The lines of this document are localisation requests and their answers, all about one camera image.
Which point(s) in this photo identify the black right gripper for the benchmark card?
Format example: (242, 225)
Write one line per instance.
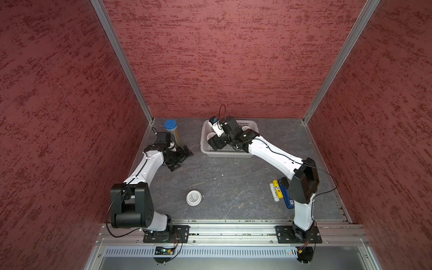
(216, 139)

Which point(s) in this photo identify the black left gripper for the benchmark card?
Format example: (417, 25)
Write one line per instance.
(181, 157)

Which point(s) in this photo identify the white yogurt cup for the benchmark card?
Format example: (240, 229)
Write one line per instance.
(194, 198)
(210, 135)

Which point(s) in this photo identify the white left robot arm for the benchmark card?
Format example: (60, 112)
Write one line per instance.
(131, 203)

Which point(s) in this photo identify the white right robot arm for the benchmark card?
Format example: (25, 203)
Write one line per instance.
(301, 175)

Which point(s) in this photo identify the white perforated plastic basket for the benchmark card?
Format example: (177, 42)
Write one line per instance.
(226, 152)

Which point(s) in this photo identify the blue-lidded clear tube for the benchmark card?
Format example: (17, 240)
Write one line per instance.
(171, 127)

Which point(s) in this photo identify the yellow glue stick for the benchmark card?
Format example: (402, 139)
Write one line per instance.
(277, 189)

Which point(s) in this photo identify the white glue stick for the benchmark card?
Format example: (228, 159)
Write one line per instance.
(274, 192)

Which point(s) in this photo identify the left green circuit board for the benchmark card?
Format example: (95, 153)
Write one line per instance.
(165, 251)

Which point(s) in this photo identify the right black connector board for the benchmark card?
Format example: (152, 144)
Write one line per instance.
(305, 254)

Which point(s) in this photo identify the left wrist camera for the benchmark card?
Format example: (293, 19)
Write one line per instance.
(164, 142)

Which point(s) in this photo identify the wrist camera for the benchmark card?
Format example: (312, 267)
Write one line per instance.
(224, 126)
(164, 142)

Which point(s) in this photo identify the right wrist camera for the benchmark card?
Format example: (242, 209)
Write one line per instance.
(224, 126)

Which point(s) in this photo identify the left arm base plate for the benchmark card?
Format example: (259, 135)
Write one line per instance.
(175, 234)

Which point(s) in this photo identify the aluminium front rail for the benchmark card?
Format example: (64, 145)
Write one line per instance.
(242, 233)

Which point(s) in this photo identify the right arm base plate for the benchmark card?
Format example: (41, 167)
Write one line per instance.
(283, 236)

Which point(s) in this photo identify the left aluminium corner post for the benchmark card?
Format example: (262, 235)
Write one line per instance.
(108, 27)

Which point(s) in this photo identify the aluminium corner post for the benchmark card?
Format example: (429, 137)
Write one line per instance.
(356, 31)
(108, 27)

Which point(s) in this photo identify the right aluminium corner post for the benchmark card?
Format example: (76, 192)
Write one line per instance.
(356, 31)

